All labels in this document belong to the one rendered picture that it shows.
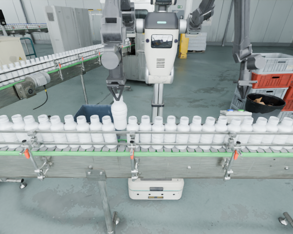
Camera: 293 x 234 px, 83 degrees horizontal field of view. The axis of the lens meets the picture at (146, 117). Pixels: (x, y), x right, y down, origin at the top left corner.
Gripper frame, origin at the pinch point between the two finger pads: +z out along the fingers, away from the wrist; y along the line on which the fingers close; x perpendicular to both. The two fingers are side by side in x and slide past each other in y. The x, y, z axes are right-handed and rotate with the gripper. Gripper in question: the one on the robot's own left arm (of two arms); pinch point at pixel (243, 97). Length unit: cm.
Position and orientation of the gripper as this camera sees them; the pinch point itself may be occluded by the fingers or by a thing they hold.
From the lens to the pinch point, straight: 106.8
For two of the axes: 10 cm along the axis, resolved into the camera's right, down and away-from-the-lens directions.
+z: 0.0, 9.8, 1.8
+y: 10.0, 0.0, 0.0
